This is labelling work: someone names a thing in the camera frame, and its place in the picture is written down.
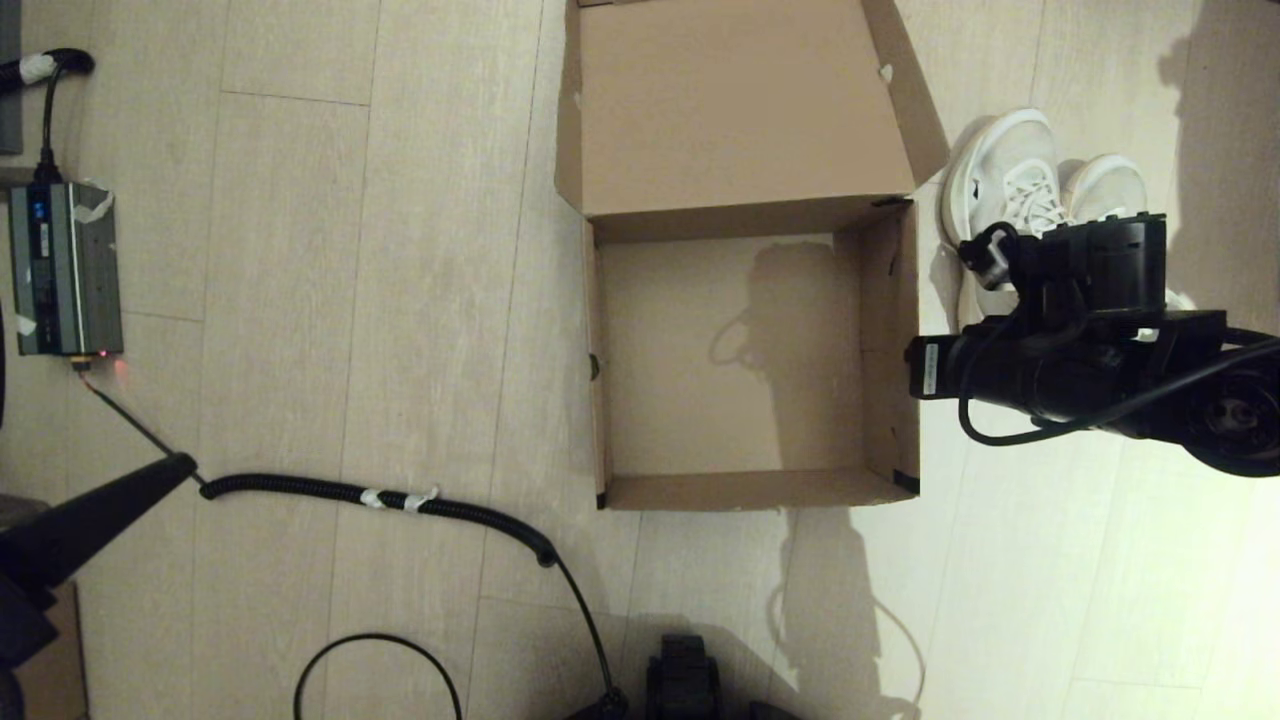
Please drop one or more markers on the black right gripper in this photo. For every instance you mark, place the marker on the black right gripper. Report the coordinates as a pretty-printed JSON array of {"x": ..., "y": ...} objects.
[{"x": 990, "y": 370}]

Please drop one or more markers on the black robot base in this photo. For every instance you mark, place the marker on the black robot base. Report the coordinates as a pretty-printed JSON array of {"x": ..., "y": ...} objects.
[{"x": 685, "y": 680}]

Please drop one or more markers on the small brown cardboard box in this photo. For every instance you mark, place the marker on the small brown cardboard box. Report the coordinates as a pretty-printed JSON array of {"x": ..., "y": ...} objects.
[{"x": 60, "y": 660}]

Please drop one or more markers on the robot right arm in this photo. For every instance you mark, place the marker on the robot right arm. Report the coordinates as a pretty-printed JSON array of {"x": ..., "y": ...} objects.
[{"x": 1130, "y": 260}]

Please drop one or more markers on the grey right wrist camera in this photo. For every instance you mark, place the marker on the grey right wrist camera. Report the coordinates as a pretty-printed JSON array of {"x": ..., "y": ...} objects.
[{"x": 988, "y": 260}]

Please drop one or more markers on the grey furniture foot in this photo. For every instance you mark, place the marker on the grey furniture foot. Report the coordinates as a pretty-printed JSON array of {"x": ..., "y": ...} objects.
[{"x": 15, "y": 503}]

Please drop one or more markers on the dark grey panel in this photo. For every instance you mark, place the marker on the dark grey panel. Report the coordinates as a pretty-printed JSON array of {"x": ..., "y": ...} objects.
[{"x": 10, "y": 80}]

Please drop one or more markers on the grey power supply unit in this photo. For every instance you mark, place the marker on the grey power supply unit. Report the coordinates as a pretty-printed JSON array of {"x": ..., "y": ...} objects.
[{"x": 70, "y": 270}]

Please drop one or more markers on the white mesh sneaker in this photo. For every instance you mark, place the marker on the white mesh sneaker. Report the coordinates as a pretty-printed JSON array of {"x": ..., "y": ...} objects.
[
  {"x": 1000, "y": 160},
  {"x": 1105, "y": 185}
]

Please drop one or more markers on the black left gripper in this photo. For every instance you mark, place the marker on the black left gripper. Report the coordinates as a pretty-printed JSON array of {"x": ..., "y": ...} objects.
[{"x": 25, "y": 600}]

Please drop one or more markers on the brown cardboard shoe box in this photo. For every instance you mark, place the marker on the brown cardboard shoe box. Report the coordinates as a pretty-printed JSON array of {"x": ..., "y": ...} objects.
[{"x": 730, "y": 110}]

